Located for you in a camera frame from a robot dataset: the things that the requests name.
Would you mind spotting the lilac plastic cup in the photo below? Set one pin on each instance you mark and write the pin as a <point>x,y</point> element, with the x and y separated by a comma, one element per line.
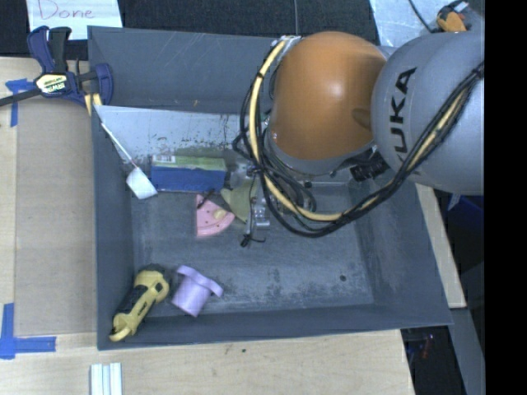
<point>193,292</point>

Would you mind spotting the pink wedge toy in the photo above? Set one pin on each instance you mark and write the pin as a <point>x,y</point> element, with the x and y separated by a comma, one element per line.
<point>210,220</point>

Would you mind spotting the blue and green box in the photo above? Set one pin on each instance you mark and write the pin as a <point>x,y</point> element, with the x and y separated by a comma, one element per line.
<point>187,177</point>

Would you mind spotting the yellow and black tool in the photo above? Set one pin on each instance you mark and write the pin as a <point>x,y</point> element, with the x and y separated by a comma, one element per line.
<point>142,296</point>

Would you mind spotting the black cylinder on white bracket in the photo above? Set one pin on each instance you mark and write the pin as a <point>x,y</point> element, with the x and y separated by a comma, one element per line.
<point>367,169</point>

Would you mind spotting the grey metal bin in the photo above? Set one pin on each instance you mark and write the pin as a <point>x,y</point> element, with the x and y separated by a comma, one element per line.
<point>288,270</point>

